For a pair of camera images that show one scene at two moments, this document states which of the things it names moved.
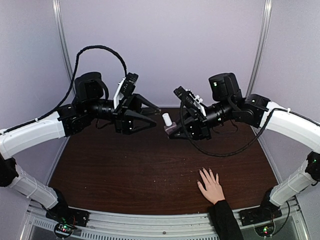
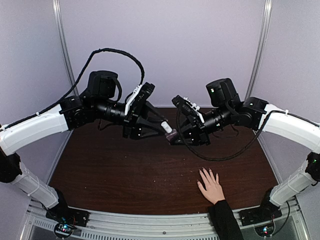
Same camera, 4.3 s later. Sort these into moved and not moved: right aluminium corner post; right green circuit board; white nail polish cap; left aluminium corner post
Moved: white nail polish cap
Not moved: left aluminium corner post; right aluminium corner post; right green circuit board
